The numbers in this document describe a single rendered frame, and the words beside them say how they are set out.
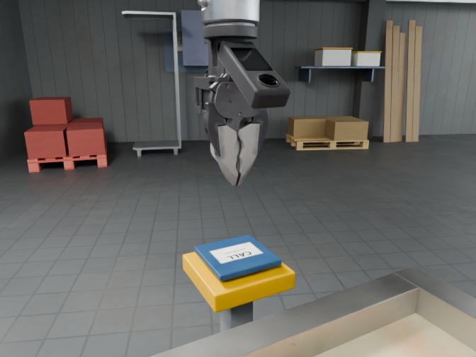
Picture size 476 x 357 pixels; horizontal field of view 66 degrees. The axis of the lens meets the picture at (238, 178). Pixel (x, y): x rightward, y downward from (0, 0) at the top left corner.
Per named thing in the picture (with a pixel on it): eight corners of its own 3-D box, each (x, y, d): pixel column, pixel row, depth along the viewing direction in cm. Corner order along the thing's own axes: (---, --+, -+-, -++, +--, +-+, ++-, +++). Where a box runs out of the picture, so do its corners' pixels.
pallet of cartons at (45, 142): (49, 149, 607) (41, 96, 583) (123, 146, 622) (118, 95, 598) (6, 173, 463) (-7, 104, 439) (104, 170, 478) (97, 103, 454)
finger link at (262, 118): (262, 149, 54) (263, 87, 51) (268, 151, 53) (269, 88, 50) (233, 152, 52) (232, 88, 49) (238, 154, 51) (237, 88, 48)
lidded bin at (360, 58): (370, 66, 657) (372, 52, 650) (380, 66, 623) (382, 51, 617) (348, 66, 651) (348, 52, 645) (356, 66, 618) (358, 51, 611)
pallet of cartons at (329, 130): (348, 139, 690) (350, 115, 677) (370, 148, 610) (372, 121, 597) (284, 141, 674) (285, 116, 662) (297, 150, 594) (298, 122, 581)
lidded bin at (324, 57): (341, 66, 654) (342, 49, 645) (351, 66, 613) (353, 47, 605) (312, 66, 647) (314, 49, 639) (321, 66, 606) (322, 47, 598)
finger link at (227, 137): (222, 177, 57) (222, 117, 55) (239, 188, 52) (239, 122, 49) (203, 180, 56) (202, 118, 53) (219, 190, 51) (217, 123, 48)
